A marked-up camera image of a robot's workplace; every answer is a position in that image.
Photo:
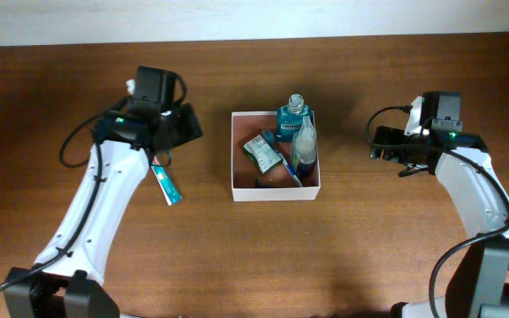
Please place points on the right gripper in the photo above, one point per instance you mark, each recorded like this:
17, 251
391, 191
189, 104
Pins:
396, 135

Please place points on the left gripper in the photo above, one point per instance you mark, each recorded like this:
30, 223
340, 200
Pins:
188, 125

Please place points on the green white floss packet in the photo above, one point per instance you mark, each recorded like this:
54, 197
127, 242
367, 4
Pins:
262, 154

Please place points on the clear spray bottle blue liquid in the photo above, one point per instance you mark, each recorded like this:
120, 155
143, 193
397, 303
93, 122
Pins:
304, 149

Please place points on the blue white toothbrush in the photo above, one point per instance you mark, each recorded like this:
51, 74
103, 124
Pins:
270, 139

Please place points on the blue disposable razor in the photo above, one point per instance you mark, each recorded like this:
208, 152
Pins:
264, 183

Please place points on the teal mouthwash bottle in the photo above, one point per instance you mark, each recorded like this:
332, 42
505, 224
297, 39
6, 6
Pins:
290, 117

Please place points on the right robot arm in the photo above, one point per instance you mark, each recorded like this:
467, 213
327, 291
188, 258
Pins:
471, 279

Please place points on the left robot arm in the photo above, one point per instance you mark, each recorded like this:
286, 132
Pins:
66, 279

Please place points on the white teal toothpaste tube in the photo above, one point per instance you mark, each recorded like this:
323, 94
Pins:
170, 191

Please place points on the white cardboard box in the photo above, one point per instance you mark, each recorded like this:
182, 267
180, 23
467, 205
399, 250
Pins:
244, 126

